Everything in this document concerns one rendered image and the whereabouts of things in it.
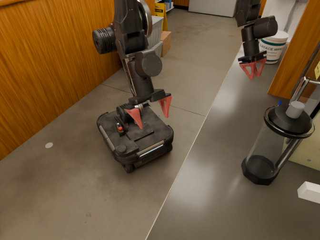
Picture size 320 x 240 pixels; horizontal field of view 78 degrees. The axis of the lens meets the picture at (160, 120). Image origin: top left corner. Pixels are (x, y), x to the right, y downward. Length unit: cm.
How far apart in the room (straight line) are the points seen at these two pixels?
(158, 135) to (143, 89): 112
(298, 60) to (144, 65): 67
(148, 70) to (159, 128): 125
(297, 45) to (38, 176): 195
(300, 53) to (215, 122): 43
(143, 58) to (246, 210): 49
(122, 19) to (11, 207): 167
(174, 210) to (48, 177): 150
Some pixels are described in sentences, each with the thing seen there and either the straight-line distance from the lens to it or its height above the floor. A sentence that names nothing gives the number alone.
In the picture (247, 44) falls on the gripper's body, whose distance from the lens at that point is 91.
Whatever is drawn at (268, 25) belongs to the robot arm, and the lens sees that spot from 86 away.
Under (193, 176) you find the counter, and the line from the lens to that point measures 65.
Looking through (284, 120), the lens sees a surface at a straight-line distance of 53.
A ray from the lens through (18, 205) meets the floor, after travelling 194.
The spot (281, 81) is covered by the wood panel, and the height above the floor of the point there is 102.
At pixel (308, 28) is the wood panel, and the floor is 124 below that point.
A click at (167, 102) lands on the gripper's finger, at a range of 63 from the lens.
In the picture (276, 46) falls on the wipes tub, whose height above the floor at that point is 104.
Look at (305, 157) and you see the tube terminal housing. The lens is 78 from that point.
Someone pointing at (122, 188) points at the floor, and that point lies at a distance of 171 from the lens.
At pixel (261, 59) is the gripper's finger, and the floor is 111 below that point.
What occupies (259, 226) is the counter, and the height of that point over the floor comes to 94.
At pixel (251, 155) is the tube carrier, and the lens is 64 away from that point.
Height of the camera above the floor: 149
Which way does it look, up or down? 43 degrees down
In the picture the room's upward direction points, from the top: straight up
